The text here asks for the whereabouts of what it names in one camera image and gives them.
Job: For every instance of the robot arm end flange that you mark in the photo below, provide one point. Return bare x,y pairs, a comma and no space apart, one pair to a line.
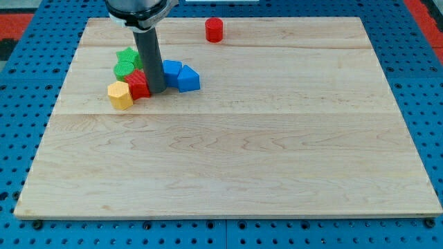
139,16

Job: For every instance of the blue triangular block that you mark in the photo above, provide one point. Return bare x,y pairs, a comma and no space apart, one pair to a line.
188,80

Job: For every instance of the wooden board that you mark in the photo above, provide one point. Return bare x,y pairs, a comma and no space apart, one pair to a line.
294,120

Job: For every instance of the blue cube block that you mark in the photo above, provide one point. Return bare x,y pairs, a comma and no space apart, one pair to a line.
172,69

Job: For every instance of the red cube block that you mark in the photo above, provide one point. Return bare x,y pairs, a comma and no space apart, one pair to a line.
138,85

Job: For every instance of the red cylinder block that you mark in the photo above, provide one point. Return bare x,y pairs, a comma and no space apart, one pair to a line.
214,28

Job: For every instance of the yellow hexagon block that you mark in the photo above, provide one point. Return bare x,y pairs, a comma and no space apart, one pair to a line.
119,95

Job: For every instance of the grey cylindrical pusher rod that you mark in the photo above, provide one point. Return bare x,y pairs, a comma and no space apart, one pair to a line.
148,48

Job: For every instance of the green cylinder block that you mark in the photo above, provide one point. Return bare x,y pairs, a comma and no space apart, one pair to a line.
122,69

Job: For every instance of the green star block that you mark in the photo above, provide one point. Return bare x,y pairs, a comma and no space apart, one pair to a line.
130,55

